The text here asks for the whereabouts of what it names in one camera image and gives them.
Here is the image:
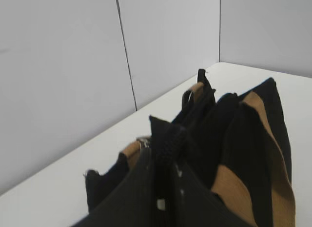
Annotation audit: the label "black tote bag tan handles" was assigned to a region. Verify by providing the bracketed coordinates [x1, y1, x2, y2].
[84, 68, 297, 227]

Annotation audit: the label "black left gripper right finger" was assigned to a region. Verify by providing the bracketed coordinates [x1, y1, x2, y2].
[170, 161, 253, 227]

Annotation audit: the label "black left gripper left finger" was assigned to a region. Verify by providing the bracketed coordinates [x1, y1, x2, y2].
[75, 145, 161, 227]

